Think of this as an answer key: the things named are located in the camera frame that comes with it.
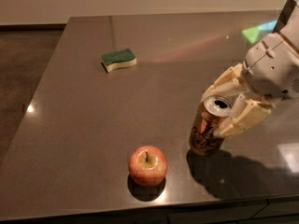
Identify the orange soda can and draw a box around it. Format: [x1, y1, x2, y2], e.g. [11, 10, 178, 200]
[189, 96, 232, 156]

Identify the red apple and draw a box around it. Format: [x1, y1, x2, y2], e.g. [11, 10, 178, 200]
[128, 146, 167, 187]

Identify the green and yellow sponge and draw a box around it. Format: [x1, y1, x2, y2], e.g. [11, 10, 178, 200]
[101, 49, 136, 73]

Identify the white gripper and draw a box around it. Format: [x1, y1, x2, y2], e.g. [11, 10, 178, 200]
[201, 33, 299, 138]

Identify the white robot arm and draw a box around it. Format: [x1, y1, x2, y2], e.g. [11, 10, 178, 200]
[202, 0, 299, 138]

